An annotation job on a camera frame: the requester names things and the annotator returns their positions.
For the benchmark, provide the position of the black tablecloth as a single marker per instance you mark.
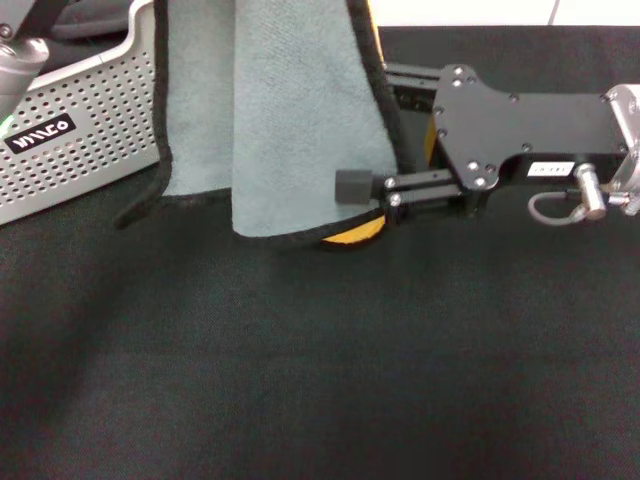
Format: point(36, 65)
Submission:
point(300, 350)

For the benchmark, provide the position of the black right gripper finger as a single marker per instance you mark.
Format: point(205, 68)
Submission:
point(352, 187)

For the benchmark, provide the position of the black cloth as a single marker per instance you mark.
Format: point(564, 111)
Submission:
point(90, 22)

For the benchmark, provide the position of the grey towel with black edge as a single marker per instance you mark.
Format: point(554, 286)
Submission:
point(290, 125)

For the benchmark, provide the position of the grey perforated storage box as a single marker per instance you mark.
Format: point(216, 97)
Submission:
point(90, 110)

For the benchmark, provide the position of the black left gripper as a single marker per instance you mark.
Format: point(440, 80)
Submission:
point(20, 17)

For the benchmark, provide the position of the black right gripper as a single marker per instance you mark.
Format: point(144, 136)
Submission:
point(500, 125)

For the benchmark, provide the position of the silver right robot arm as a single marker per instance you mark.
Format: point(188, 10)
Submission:
point(627, 125)

